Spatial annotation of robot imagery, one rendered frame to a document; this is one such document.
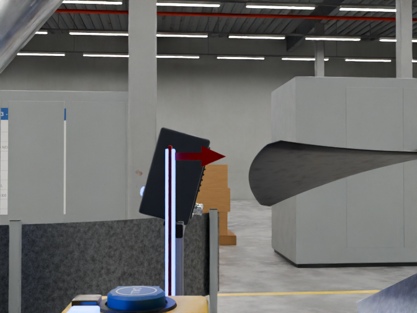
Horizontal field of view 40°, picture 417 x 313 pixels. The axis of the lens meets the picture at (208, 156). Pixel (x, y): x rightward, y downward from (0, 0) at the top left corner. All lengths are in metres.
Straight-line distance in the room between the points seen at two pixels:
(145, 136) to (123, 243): 2.53
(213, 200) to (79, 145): 2.80
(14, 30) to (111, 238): 1.65
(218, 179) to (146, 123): 3.96
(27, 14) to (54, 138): 5.85
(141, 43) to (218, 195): 4.20
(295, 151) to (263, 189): 0.14
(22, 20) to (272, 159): 0.46
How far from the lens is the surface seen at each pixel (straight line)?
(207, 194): 8.74
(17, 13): 0.90
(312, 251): 6.91
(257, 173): 0.65
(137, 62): 5.00
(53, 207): 6.74
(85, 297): 0.41
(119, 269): 2.48
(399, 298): 0.70
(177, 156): 0.65
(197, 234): 2.75
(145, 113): 4.94
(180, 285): 1.19
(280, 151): 0.58
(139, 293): 0.40
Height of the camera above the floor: 1.17
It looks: 1 degrees up
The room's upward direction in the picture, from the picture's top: straight up
